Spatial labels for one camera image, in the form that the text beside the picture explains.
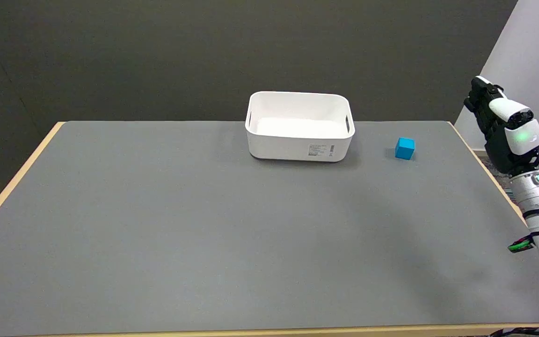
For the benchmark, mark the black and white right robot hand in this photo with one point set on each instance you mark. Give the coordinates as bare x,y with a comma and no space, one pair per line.
503,135

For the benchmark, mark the blue wooden cube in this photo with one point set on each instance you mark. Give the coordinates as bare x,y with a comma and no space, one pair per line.
404,148

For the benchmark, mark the white plastic storage bin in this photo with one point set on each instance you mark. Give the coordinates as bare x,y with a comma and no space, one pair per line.
300,126

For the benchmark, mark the grey table mat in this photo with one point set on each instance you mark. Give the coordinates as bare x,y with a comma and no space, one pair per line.
251,224

